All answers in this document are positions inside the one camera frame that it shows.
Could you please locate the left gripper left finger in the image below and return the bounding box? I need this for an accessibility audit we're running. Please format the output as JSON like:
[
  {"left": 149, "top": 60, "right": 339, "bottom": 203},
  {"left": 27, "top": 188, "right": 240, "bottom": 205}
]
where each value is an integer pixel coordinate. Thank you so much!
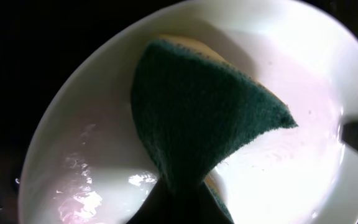
[{"left": 127, "top": 178, "right": 179, "bottom": 224}]

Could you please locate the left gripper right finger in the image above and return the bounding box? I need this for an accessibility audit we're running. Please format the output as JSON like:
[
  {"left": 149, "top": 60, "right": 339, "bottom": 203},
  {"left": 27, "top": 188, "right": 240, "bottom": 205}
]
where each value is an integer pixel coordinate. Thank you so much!
[{"left": 197, "top": 182, "right": 233, "bottom": 224}]

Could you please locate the light blue plate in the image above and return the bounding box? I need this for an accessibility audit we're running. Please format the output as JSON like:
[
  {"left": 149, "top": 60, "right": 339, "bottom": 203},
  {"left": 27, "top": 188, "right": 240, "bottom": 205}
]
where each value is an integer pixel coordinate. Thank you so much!
[{"left": 19, "top": 0, "right": 358, "bottom": 224}]

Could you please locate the green yellow sponge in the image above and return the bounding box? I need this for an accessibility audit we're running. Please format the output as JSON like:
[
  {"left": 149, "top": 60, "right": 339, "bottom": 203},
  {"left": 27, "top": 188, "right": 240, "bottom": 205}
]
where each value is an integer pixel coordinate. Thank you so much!
[{"left": 131, "top": 35, "right": 297, "bottom": 223}]

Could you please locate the black round tray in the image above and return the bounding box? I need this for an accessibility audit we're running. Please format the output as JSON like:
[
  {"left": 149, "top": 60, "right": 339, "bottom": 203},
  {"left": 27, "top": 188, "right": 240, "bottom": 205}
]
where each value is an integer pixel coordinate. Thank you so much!
[{"left": 0, "top": 0, "right": 358, "bottom": 224}]

